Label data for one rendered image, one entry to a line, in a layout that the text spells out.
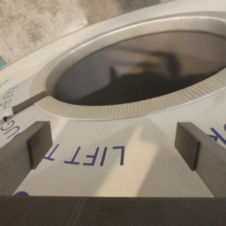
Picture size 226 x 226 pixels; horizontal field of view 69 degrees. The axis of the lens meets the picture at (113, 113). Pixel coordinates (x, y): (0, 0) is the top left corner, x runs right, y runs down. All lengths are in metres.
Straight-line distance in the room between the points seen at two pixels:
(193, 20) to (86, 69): 0.41
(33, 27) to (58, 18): 0.21
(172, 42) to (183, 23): 0.08
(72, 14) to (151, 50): 0.73
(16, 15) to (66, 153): 1.35
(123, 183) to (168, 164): 0.05
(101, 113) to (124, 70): 0.54
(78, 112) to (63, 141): 0.06
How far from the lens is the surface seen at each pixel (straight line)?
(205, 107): 0.24
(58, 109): 0.32
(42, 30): 1.44
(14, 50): 1.63
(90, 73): 0.71
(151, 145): 0.19
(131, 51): 0.76
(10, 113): 0.39
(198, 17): 0.64
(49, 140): 0.17
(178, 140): 0.17
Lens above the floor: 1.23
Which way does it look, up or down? 49 degrees down
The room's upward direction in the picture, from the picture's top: 169 degrees counter-clockwise
